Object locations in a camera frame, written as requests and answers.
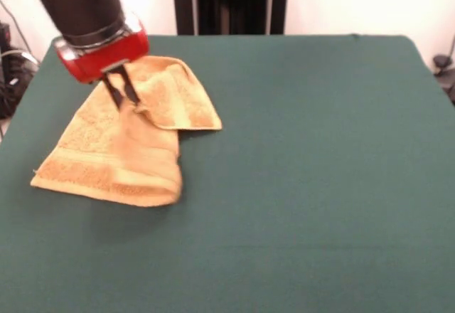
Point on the dark green table cloth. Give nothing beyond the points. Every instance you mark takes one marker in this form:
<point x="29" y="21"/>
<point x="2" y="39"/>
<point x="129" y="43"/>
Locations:
<point x="284" y="185"/>

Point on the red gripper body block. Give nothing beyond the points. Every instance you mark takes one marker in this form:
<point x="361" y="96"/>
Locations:
<point x="106" y="57"/>

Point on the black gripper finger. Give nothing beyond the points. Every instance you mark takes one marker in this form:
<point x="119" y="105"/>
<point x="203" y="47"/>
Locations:
<point x="130" y="89"/>
<point x="114" y="94"/>

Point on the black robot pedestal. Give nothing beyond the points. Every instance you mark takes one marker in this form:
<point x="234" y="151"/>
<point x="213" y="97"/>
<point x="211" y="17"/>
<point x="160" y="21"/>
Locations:
<point x="231" y="3"/>

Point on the tan terry towel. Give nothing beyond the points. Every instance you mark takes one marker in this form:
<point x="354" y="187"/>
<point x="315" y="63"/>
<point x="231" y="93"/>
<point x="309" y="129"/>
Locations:
<point x="121" y="149"/>

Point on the black stand foot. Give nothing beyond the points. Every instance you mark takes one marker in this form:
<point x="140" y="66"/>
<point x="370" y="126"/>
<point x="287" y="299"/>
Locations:
<point x="444" y="67"/>

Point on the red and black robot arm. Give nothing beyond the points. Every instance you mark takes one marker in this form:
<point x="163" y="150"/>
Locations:
<point x="81" y="7"/>

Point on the black power device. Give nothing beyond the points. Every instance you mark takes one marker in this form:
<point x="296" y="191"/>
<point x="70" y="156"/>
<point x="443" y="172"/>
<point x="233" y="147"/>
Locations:
<point x="4" y="33"/>

